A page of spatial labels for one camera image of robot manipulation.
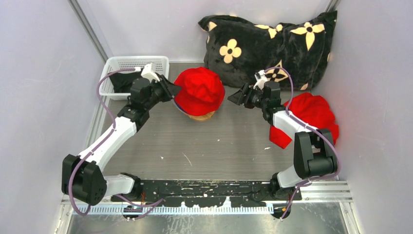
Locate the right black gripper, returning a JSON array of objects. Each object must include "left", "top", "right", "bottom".
[{"left": 228, "top": 82, "right": 268, "bottom": 109}]

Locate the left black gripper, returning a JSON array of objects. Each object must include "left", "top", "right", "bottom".
[{"left": 144, "top": 75, "right": 180, "bottom": 110}]

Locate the blue hat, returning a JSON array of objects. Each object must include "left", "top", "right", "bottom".
[{"left": 174, "top": 101, "right": 189, "bottom": 116}]

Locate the red hat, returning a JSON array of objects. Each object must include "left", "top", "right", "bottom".
[{"left": 174, "top": 67, "right": 225, "bottom": 117}]

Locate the wooden hat stand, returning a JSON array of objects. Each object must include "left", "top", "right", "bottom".
[{"left": 188, "top": 111, "right": 215, "bottom": 121}]

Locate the black hat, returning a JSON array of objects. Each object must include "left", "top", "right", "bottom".
[{"left": 110, "top": 72, "right": 142, "bottom": 93}]

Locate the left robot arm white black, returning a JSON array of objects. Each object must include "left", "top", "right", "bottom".
[{"left": 61, "top": 75, "right": 181, "bottom": 206}]

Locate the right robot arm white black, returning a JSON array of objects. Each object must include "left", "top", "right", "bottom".
[{"left": 227, "top": 81, "right": 340, "bottom": 200}]

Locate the white plastic basket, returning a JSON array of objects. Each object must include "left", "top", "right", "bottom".
[{"left": 99, "top": 56, "right": 169, "bottom": 100}]

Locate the black floral plush pillow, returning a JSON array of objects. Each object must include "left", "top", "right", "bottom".
[{"left": 198, "top": 11, "right": 338, "bottom": 90}]

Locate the red cloth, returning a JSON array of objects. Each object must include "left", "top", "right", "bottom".
[{"left": 269, "top": 93, "right": 339, "bottom": 149}]

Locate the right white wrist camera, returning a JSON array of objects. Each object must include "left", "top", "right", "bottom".
[{"left": 253, "top": 70, "right": 268, "bottom": 90}]

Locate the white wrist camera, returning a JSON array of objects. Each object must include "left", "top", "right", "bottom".
[
  {"left": 134, "top": 62, "right": 160, "bottom": 82},
  {"left": 253, "top": 70, "right": 268, "bottom": 90}
]

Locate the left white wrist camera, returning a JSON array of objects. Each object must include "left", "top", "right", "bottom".
[{"left": 134, "top": 62, "right": 160, "bottom": 82}]

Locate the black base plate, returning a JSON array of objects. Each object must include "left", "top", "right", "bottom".
[{"left": 123, "top": 179, "right": 302, "bottom": 208}]

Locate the aluminium rail frame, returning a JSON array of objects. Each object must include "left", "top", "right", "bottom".
[{"left": 61, "top": 95, "right": 352, "bottom": 220}]

